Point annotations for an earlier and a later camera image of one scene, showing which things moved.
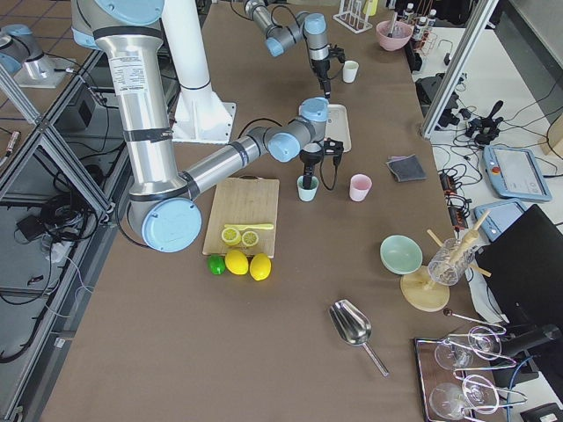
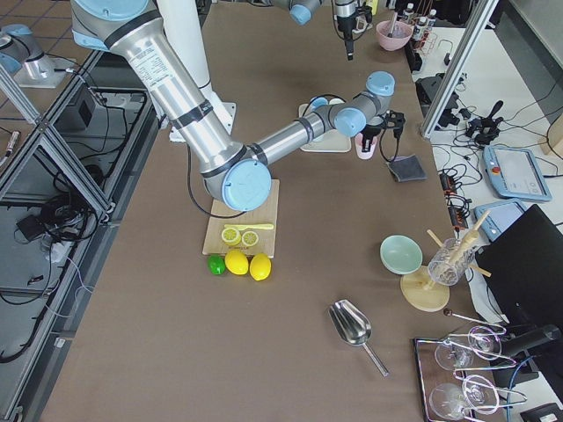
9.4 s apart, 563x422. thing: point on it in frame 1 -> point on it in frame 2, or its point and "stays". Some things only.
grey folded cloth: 407,168 stays
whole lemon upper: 260,266 stays
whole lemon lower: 237,262 stays
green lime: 216,264 stays
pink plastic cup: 360,184 -> 358,141
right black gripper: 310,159 -> 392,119
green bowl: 400,255 stays
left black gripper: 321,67 -> 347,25
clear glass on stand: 449,261 stays
